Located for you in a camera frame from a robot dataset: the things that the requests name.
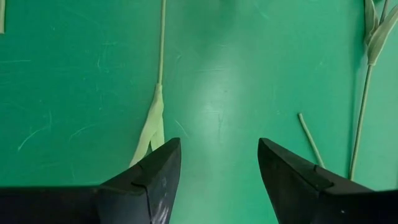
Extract green table mat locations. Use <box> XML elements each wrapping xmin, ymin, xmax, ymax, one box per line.
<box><xmin>0</xmin><ymin>0</ymin><xmax>398</xmax><ymax>224</ymax></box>

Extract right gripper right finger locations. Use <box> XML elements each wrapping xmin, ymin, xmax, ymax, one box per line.
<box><xmin>257</xmin><ymin>138</ymin><xmax>374</xmax><ymax>224</ymax></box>

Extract black tulip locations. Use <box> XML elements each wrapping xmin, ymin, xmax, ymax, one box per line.
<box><xmin>348</xmin><ymin>0</ymin><xmax>398</xmax><ymax>180</ymax></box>

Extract orange tulip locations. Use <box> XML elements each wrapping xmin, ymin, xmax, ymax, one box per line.
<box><xmin>129</xmin><ymin>0</ymin><xmax>167</xmax><ymax>167</ymax></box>
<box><xmin>297</xmin><ymin>112</ymin><xmax>326</xmax><ymax>169</ymax></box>

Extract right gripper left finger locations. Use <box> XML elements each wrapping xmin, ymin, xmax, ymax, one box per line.
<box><xmin>98</xmin><ymin>138</ymin><xmax>182</xmax><ymax>224</ymax></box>

